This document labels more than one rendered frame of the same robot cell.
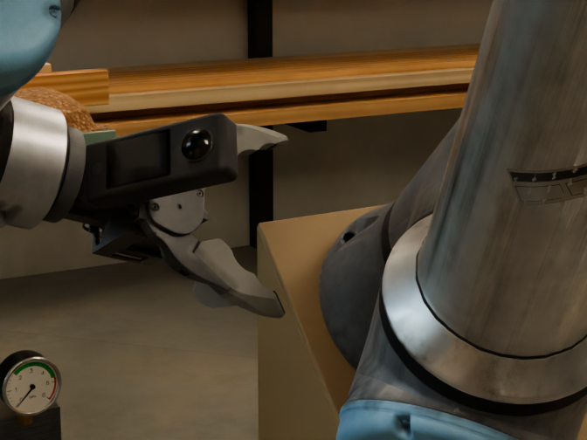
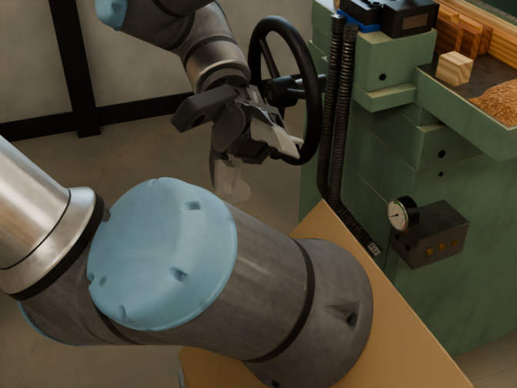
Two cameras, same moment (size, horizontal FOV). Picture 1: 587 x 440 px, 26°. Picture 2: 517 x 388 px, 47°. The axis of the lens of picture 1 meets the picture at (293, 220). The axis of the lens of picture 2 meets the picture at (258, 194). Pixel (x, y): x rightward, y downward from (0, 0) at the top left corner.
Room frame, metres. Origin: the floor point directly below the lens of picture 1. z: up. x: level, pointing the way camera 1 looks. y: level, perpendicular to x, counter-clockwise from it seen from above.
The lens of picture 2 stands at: (1.06, -0.60, 1.36)
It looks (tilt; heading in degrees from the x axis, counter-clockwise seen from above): 38 degrees down; 98
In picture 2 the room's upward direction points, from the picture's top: straight up
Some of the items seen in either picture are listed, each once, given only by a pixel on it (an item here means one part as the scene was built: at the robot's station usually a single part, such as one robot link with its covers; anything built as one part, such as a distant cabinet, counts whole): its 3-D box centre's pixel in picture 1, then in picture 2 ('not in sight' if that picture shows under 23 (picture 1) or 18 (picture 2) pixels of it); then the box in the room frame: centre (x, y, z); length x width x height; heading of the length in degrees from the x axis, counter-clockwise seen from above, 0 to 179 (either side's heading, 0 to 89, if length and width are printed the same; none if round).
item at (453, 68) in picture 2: not in sight; (454, 68); (1.26, 0.34, 0.92); 0.04 x 0.03 x 0.04; 128
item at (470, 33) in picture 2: not in sight; (445, 30); (1.26, 0.49, 0.93); 0.16 x 0.02 x 0.05; 122
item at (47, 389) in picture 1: (26, 389); (404, 216); (1.21, 0.27, 0.65); 0.06 x 0.04 x 0.08; 122
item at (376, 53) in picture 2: not in sight; (378, 46); (1.14, 0.43, 0.91); 0.15 x 0.14 x 0.09; 122
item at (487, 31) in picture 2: not in sight; (451, 23); (1.28, 0.53, 0.92); 0.19 x 0.02 x 0.05; 122
